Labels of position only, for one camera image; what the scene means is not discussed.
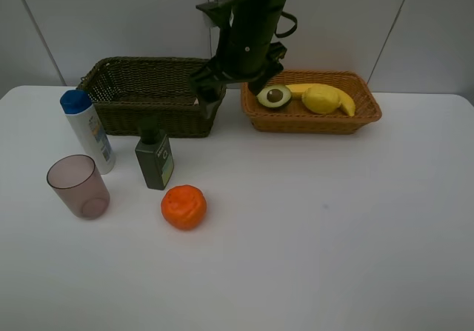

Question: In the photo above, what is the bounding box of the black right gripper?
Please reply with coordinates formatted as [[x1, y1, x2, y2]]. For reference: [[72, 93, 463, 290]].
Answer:
[[190, 0, 286, 120]]

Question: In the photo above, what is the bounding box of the halved avocado with pit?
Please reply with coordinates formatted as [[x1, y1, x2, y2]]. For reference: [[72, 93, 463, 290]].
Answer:
[[256, 84, 293, 109]]

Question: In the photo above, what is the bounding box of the yellow banana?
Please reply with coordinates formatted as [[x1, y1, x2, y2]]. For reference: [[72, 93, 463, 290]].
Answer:
[[286, 84, 356, 117]]

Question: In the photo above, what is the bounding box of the yellow lemon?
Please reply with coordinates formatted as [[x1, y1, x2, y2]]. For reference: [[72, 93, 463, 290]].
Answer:
[[301, 84, 342, 115]]

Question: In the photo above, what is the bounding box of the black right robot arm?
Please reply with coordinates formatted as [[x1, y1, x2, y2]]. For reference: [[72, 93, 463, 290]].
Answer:
[[189, 0, 298, 118]]

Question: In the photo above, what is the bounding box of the orange wicker basket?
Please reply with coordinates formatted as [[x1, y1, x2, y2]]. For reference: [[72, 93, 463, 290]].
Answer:
[[241, 70, 382, 135]]

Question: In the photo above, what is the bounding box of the dark green square bottle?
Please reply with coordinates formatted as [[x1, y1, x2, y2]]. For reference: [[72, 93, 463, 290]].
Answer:
[[135, 127, 174, 190]]

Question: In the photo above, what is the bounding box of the dark brown wicker basket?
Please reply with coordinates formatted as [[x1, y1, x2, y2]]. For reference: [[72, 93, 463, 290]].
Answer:
[[77, 57, 216, 138]]

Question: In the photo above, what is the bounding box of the orange mandarin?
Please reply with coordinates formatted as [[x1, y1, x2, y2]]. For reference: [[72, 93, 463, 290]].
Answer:
[[161, 185, 207, 230]]

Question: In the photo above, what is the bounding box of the white bottle blue cap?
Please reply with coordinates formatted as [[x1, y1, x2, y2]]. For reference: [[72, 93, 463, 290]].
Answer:
[[60, 90, 116, 175]]

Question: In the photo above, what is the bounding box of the translucent purple plastic cup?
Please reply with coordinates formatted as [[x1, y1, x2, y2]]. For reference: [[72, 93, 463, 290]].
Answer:
[[47, 155, 110, 220]]

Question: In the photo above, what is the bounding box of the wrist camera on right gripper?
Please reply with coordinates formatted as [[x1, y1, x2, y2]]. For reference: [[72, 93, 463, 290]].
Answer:
[[196, 0, 235, 29]]

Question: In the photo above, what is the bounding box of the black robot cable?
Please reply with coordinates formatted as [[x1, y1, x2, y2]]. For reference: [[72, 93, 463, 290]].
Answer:
[[273, 11, 298, 39]]

